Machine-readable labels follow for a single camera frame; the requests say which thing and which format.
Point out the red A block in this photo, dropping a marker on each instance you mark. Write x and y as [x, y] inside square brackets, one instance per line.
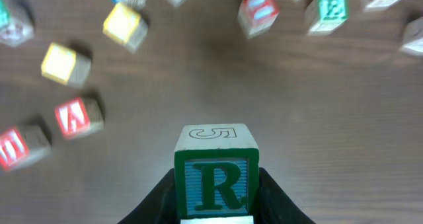
[79, 117]

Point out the red I block centre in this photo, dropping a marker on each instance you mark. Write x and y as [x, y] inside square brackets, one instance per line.
[257, 16]

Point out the green B block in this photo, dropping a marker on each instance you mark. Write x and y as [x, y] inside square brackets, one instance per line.
[322, 17]

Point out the blue 2 block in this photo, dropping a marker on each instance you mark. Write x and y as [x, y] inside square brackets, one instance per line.
[412, 38]

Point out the red U block lower left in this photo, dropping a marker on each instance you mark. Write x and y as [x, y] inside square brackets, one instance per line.
[22, 146]

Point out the green R block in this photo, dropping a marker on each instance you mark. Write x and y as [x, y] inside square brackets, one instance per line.
[216, 172]

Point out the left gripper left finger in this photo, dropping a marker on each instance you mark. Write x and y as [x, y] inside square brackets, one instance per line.
[158, 207]

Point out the green J block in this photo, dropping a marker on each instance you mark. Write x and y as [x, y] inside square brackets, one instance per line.
[16, 25]

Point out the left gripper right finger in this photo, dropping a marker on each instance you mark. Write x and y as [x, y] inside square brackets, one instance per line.
[274, 206]

